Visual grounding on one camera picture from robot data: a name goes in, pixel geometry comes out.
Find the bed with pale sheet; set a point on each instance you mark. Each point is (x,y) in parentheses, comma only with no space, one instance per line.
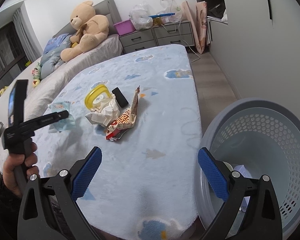
(52,80)

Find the person's left hand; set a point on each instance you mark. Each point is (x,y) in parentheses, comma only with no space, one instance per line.
(12,172)

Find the red and beige snack wrapper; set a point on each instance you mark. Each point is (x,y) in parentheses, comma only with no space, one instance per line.
(126,120)

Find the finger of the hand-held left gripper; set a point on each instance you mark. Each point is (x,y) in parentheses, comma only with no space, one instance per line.
(52,118)

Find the white wardrobe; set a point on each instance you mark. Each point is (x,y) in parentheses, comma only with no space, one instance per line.
(252,42)

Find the grey perforated waste basket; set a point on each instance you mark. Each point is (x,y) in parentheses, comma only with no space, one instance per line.
(277,142)

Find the white cloth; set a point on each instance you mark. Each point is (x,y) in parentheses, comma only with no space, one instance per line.
(224,15)

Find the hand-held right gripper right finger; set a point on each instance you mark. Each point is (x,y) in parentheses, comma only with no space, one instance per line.
(212,173)

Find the dark window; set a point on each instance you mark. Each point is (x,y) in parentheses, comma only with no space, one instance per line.
(5,57)

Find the grey two-drawer nightstand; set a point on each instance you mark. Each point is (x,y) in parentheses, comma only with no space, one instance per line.
(137,41)
(172,33)

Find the blue printed pillow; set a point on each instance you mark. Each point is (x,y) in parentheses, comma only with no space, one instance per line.
(56,45)

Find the light blue tissue packet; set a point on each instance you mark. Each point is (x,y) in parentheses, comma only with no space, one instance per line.
(65,126)

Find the person's left forearm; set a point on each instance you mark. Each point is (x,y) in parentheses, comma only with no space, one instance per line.
(0,210)

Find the small purple box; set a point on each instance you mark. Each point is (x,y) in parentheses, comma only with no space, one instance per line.
(241,170)

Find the pink folded mat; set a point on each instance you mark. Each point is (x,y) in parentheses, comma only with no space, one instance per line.
(192,27)
(202,22)

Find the purple storage box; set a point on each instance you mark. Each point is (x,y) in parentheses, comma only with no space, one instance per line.
(125,27)

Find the small yellow plush toy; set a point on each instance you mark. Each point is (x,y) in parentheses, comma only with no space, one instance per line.
(35,83)

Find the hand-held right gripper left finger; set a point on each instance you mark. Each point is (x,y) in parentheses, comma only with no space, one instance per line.
(87,172)

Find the red and white paper cup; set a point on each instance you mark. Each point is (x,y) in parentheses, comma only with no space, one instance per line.
(227,166)

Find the grey curtain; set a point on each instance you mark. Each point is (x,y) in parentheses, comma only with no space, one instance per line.
(26,35)

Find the clear plastic bag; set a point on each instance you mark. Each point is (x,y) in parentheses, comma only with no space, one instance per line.
(171,10)
(140,17)

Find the white tissue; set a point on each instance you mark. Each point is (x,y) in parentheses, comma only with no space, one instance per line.
(106,112)

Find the small green plush toy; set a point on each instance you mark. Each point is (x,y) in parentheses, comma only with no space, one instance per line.
(37,70)

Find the grey padded headboard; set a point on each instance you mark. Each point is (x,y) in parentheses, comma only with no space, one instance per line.
(110,10)

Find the blue patterned pillow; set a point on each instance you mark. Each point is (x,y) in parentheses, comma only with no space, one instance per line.
(50,63)

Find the black rectangular case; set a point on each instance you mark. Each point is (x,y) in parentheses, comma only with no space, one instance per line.
(120,97)

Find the large beige teddy bear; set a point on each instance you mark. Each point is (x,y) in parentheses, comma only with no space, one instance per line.
(90,27)

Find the yellow plastic lid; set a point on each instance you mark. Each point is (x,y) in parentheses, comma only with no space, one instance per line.
(90,97)

